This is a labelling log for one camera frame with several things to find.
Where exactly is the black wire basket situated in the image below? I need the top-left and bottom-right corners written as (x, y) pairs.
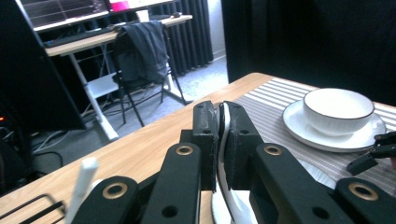
top-left (0, 193), bottom-right (67, 224)

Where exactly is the white bowl with dark rim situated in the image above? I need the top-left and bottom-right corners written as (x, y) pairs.
top-left (302, 88), bottom-right (375, 137)

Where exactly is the dark grey jacket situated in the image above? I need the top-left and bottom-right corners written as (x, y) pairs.
top-left (112, 21), bottom-right (171, 84)

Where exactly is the white ceramic spoon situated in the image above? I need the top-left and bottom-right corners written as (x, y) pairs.
top-left (211, 102), bottom-right (260, 224)

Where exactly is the white plate with dark rim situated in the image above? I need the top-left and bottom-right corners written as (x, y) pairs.
top-left (281, 99), bottom-right (388, 153)

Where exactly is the dark-screen computer monitor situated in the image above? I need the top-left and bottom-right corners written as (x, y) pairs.
top-left (19, 0), bottom-right (110, 33)

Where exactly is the black folding chair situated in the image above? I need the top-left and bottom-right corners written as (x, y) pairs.
top-left (111, 21), bottom-right (190, 128)

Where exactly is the black keyboard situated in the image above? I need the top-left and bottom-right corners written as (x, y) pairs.
top-left (43, 26), bottom-right (116, 49)

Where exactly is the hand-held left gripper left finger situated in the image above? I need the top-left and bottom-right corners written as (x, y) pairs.
top-left (180, 100), bottom-right (219, 192)

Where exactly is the grey striped placemat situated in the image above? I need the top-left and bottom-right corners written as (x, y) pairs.
top-left (233, 77), bottom-right (396, 198)

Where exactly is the bunch of floor cables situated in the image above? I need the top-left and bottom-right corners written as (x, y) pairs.
top-left (29, 130), bottom-right (82, 169)

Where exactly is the white cup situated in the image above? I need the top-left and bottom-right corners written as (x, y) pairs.
top-left (135, 9), bottom-right (151, 23)

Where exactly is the bright-screen computer monitor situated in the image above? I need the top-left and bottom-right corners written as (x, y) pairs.
top-left (106, 0), bottom-right (176, 13)

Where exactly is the dark equipment cabinet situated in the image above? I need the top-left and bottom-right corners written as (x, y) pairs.
top-left (0, 0), bottom-right (87, 133)

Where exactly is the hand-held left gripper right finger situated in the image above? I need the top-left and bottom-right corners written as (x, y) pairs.
top-left (219, 101), bottom-right (267, 191)

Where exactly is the wooden desk with white legs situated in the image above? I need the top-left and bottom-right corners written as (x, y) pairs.
top-left (43, 13), bottom-right (194, 143)

